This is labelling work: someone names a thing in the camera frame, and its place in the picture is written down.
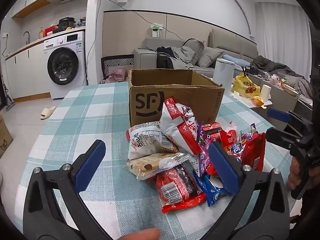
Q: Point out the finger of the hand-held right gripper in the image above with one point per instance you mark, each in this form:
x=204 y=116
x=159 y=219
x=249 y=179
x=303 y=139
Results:
x=280 y=136
x=277 y=115

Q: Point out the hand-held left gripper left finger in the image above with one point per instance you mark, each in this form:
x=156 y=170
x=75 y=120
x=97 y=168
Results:
x=90 y=165

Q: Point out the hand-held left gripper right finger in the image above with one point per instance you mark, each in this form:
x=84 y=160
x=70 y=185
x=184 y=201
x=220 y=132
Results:
x=225 y=170

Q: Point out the red black snack packet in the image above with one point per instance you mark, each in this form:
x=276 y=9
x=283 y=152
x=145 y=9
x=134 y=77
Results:
x=175 y=185

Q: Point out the large red white snack bag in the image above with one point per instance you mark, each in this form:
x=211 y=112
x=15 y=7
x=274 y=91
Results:
x=180 y=122

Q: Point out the brown cardboard box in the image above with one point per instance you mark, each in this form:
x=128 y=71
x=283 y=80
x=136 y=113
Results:
x=180 y=100

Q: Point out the person's right hand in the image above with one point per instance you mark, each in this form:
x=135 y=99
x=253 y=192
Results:
x=295 y=170

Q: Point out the person's left hand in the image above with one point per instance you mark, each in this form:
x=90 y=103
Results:
x=140 y=235

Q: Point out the low coffee table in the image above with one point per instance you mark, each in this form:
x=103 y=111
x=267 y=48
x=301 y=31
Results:
x=285 y=105

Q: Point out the white paper cup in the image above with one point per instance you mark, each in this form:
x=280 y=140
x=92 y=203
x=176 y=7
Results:
x=265 y=92

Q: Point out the blue snack packet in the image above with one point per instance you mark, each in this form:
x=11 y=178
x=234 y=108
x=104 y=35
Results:
x=207 y=190

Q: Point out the purple snack packet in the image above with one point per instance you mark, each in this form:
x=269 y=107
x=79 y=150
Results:
x=202 y=152

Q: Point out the wide red snack packet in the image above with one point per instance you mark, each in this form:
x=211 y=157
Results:
x=252 y=152

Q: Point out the dark red snack packet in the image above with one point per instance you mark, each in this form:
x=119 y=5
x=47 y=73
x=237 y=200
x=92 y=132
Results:
x=212 y=130

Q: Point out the yellow plastic bag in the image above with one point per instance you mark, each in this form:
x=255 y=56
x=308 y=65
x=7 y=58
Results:
x=243 y=85

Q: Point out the dark grey blanket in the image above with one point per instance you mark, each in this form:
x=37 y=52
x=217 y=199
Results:
x=275 y=67

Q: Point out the clear beige biscuit packet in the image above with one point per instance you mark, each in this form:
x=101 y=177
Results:
x=150 y=163

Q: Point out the beige slipper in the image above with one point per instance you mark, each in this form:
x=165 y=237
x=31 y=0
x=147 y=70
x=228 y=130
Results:
x=47 y=112

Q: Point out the white trash bin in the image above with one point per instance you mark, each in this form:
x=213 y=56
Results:
x=223 y=73

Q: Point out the light blue pillow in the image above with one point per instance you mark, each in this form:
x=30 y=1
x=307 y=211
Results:
x=235 y=60

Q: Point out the white curtain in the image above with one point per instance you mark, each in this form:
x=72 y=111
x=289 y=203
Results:
x=282 y=30

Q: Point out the grey pillow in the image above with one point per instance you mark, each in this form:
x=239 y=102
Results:
x=192 y=50
x=210 y=56

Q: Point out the printed cardboard box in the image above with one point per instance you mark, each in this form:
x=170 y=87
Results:
x=5 y=135

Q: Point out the pink cloth pile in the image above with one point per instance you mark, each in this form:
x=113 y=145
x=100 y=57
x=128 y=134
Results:
x=116 y=76

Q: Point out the white washing machine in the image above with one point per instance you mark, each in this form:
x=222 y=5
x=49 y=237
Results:
x=65 y=65

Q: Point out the floor mop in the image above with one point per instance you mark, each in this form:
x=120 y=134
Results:
x=8 y=100

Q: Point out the black white patterned basket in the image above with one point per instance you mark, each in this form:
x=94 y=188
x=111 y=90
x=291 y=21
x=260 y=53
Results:
x=117 y=62

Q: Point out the white kitchen counter cabinet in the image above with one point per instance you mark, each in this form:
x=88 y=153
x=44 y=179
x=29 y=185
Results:
x=27 y=72

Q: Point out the grey hooded jacket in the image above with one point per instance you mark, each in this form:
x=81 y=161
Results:
x=181 y=57

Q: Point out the grey sofa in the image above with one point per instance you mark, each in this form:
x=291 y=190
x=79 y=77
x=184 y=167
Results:
x=145 y=57

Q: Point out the black jacket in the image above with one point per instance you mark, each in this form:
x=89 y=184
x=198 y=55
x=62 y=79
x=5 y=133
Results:
x=163 y=60

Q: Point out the yellow bottle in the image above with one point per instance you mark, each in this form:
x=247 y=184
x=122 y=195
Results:
x=41 y=33

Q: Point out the red box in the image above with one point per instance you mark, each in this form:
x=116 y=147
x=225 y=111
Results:
x=50 y=30

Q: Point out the black pressure cooker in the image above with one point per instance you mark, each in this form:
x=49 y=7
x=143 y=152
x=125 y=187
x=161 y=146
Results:
x=66 y=24

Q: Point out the kitchen faucet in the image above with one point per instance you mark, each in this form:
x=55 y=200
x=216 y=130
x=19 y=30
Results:
x=27 y=36

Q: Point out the white green wall device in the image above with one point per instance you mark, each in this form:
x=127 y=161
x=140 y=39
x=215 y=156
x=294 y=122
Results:
x=156 y=31

